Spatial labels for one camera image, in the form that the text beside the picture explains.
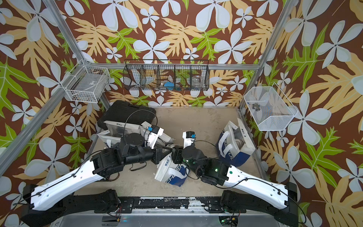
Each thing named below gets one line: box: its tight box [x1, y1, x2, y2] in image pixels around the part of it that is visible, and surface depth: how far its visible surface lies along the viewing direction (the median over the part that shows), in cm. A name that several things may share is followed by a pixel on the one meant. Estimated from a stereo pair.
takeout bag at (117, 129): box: [96, 120, 152, 148], surface depth 76 cm
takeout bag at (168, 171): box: [154, 152, 190, 188], surface depth 64 cm
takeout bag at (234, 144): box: [215, 117, 256, 167], surface depth 74 cm
